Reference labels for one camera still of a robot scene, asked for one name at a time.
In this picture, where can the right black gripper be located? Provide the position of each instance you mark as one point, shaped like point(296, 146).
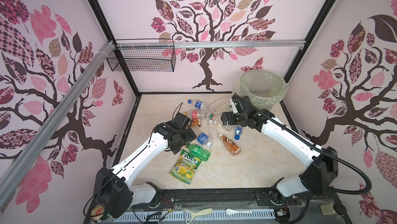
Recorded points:
point(229, 115)

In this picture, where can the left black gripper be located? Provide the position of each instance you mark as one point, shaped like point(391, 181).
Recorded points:
point(189, 136)

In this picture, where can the Pocari Sweat bottle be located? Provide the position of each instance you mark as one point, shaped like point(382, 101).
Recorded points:
point(203, 139)

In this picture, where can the green soda bottle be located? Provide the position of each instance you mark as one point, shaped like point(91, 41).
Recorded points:
point(198, 152)

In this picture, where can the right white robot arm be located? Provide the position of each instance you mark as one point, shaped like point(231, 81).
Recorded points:
point(320, 171)

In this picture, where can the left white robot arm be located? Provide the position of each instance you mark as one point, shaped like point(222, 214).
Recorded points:
point(114, 189)

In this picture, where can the green lined trash bin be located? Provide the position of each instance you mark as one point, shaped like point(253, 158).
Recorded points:
point(264, 88)

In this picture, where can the blue cap Fiji bottle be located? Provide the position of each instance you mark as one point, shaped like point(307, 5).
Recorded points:
point(238, 129)

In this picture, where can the brown Nescafe coffee bottle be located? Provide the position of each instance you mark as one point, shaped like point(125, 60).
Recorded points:
point(196, 123)

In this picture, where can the red label clear bottle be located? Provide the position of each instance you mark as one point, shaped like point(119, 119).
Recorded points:
point(196, 114)

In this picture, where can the clear capless bottle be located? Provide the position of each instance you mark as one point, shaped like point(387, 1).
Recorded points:
point(223, 102)

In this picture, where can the large clear square bottle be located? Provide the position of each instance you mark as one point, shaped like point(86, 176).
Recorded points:
point(217, 120)

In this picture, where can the Fox's candy bag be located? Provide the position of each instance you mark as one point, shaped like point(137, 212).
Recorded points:
point(185, 167)

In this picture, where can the brown tea bottle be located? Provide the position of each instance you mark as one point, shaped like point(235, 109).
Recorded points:
point(230, 145)

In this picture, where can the blue label Pepsi water bottle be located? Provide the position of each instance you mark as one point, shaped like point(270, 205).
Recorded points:
point(197, 104)

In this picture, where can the clear ribbed water bottle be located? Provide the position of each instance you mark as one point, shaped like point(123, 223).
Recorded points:
point(213, 134)

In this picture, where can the cream plastic peeler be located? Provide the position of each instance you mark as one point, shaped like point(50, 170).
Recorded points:
point(190, 215)

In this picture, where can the white plastic spoon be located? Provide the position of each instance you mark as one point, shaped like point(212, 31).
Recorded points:
point(231, 212)

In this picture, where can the green drink can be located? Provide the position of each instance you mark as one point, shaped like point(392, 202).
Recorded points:
point(99, 214)

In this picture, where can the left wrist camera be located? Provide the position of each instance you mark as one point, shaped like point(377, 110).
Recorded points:
point(181, 121)

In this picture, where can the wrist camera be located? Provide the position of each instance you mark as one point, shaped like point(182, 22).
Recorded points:
point(233, 107)
point(181, 121)

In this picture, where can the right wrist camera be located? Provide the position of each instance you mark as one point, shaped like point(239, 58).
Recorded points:
point(233, 107)

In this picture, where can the black wire wall basket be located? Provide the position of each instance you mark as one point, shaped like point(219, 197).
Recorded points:
point(143, 55)

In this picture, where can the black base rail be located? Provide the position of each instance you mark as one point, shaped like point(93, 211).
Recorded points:
point(217, 196)

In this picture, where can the white slotted cable duct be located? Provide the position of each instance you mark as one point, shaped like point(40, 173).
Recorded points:
point(178, 216)

